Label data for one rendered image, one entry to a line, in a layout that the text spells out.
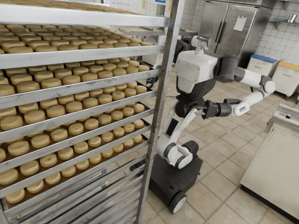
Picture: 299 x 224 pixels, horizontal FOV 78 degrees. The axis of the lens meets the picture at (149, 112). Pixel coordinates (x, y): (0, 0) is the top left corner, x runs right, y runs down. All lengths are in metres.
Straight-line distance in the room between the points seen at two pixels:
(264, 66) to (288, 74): 0.53
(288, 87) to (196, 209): 3.98
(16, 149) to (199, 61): 1.05
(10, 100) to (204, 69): 1.02
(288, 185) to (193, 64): 1.37
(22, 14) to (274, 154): 1.89
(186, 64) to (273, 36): 4.81
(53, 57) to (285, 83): 5.06
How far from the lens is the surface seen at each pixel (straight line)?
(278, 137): 1.88
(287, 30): 5.91
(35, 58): 0.50
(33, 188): 0.77
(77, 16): 0.52
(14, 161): 0.62
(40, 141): 0.66
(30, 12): 0.49
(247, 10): 5.29
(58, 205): 0.83
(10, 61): 0.50
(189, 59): 1.30
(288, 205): 2.22
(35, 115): 0.61
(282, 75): 5.26
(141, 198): 1.24
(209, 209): 2.00
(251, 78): 1.32
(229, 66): 1.24
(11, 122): 0.60
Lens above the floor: 1.56
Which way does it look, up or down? 31 degrees down
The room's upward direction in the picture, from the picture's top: 9 degrees clockwise
